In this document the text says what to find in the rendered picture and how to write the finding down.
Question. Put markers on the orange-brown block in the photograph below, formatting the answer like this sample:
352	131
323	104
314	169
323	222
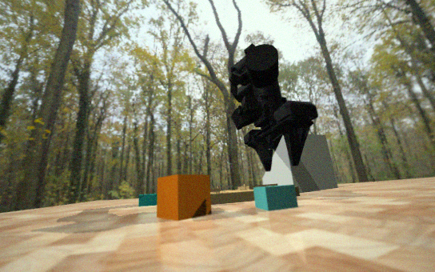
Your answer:
183	196

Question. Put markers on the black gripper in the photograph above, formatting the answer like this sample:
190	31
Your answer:
291	118

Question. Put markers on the cyan cube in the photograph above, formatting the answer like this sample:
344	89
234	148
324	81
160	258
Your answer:
147	200

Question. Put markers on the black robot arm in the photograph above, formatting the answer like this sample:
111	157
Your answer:
257	73

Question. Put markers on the teal square block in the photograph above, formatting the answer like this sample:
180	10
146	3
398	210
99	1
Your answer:
275	197

